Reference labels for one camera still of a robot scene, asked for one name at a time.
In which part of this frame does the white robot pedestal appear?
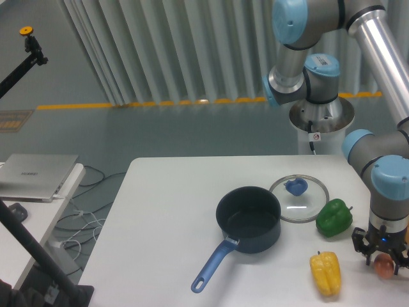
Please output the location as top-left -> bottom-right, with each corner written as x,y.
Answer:
289,97 -> 355,155

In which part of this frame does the brown egg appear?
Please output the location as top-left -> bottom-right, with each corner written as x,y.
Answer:
374,254 -> 394,279

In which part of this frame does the glass lid blue knob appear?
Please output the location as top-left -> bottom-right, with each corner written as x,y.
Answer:
269,175 -> 329,223

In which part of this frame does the dark blue saucepan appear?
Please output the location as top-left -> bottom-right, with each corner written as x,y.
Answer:
190,186 -> 281,294

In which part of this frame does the silver laptop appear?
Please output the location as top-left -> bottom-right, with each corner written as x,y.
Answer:
1,153 -> 79,202

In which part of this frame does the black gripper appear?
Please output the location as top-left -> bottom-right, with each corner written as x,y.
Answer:
351,225 -> 408,276

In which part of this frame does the green bell pepper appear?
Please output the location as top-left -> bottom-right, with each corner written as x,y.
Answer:
316,198 -> 353,237

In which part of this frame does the small black table mount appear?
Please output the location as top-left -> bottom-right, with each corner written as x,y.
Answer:
8,203 -> 28,222

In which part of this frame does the white cable bundle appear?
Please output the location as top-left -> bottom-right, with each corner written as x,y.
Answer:
60,209 -> 106,266

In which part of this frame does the black floor cable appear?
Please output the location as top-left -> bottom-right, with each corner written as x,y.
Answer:
52,164 -> 127,276

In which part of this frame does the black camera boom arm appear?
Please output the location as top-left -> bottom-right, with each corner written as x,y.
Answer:
1,26 -> 49,98

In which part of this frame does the yellow bell pepper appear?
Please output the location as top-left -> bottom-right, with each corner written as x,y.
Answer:
309,251 -> 341,297

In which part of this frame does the orange bread loaf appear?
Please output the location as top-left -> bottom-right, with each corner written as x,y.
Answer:
405,225 -> 409,245

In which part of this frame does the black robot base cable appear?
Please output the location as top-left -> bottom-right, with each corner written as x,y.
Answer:
307,120 -> 318,155

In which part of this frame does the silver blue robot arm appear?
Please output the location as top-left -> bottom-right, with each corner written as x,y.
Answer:
263,1 -> 408,269

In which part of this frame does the black tripod pole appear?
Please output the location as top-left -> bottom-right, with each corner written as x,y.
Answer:
1,200 -> 94,306

